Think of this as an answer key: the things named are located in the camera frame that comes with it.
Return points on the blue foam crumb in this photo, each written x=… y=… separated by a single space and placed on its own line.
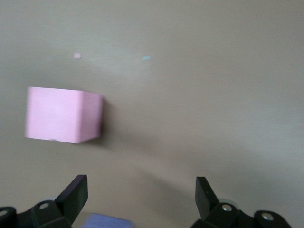
x=146 y=57

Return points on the purple foam block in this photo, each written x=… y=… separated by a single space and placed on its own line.
x=107 y=222

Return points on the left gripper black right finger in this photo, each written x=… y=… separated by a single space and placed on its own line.
x=205 y=202

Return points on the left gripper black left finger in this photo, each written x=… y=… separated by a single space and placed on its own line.
x=71 y=202

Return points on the pink foam crumb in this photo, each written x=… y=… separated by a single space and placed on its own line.
x=77 y=55

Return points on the brown table cover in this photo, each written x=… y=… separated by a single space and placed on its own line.
x=190 y=95

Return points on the pink foam block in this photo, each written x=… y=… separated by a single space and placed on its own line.
x=59 y=114

